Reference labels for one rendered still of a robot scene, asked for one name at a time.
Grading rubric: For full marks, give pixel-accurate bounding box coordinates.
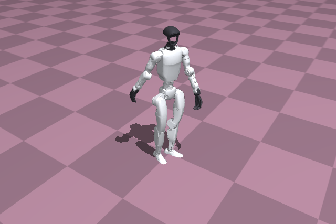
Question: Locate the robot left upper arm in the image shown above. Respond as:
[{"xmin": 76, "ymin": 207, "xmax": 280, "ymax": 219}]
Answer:
[{"xmin": 180, "ymin": 47, "xmax": 194, "ymax": 76}]

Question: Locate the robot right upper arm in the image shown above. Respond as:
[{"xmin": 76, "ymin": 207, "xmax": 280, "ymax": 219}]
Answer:
[{"xmin": 144, "ymin": 51, "xmax": 163, "ymax": 80}]

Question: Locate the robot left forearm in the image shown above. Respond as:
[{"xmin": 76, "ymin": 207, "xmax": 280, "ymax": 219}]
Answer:
[{"xmin": 188, "ymin": 72, "xmax": 199, "ymax": 93}]

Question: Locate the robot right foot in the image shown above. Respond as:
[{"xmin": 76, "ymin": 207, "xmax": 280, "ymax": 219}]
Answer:
[{"xmin": 153, "ymin": 151, "xmax": 167, "ymax": 164}]

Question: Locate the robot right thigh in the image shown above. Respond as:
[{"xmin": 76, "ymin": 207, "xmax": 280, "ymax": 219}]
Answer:
[{"xmin": 152, "ymin": 93, "xmax": 167, "ymax": 134}]

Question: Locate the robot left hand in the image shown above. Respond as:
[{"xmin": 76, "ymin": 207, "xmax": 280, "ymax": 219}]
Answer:
[{"xmin": 193, "ymin": 88, "xmax": 202, "ymax": 110}]

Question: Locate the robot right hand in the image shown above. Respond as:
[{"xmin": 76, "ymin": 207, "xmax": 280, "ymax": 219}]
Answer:
[{"xmin": 129, "ymin": 89, "xmax": 139, "ymax": 103}]

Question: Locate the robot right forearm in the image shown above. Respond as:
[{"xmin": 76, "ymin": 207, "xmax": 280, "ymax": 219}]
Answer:
[{"xmin": 132, "ymin": 71, "xmax": 146, "ymax": 92}]

